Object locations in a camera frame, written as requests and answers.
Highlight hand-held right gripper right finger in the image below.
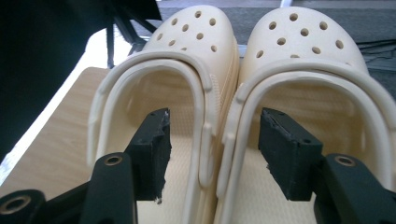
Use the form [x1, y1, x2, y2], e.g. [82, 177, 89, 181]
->
[258, 107, 325, 202]

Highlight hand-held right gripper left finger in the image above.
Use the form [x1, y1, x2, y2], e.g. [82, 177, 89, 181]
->
[124, 107, 173, 204]

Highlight cream perforated clog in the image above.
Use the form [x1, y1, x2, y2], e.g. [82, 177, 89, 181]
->
[86, 4, 241, 224]
[214, 6, 396, 224]

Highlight black stand legs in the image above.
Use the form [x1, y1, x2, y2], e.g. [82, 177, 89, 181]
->
[105, 12, 158, 70]

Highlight black curtain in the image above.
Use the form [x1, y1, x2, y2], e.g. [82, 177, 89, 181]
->
[0, 0, 163, 162]

